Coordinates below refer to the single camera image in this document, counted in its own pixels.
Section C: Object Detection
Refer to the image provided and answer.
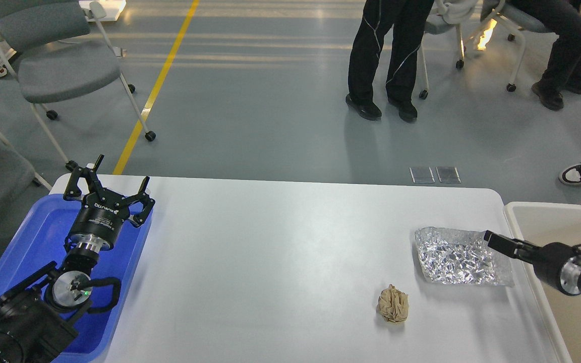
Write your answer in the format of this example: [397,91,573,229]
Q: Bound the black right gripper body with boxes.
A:
[532,242,581,296]

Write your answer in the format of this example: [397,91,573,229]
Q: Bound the person in black striped trousers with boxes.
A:
[345,0,435,123]

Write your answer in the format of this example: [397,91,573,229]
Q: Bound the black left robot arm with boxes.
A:
[0,156,155,362]

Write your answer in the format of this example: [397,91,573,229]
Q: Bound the crumpled brown paper ball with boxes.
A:
[376,283,410,324]

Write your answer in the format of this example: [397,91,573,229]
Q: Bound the seated person in dark trousers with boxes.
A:
[510,1,581,111]

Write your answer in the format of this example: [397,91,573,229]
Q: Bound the left metal floor plate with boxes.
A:
[410,167,435,184]

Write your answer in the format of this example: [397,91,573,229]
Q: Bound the grey chair with white frame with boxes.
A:
[0,1,138,162]

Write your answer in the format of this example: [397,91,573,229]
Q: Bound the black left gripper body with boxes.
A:
[64,189,129,253]

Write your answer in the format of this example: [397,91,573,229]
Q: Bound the white equipment base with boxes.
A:
[79,0,127,22]

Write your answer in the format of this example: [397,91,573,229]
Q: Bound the blue plastic tray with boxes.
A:
[0,195,151,362]

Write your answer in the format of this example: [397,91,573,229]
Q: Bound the white swivel chair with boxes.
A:
[418,0,556,100]

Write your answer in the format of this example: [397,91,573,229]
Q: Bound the metal floor plate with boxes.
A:
[410,167,435,184]
[436,166,461,184]

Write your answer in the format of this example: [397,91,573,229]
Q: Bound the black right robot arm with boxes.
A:
[483,230,581,296]

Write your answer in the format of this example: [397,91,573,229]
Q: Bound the silver foil bag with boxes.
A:
[414,226,514,286]

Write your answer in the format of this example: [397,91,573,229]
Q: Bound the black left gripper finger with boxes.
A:
[119,176,155,226]
[63,154,104,203]

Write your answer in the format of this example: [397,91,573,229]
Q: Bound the right metal floor plate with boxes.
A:
[436,166,461,184]

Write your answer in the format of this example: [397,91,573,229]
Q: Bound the beige plastic bin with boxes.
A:
[502,202,581,363]

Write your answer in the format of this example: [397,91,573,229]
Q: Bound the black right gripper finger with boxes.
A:
[483,230,541,263]

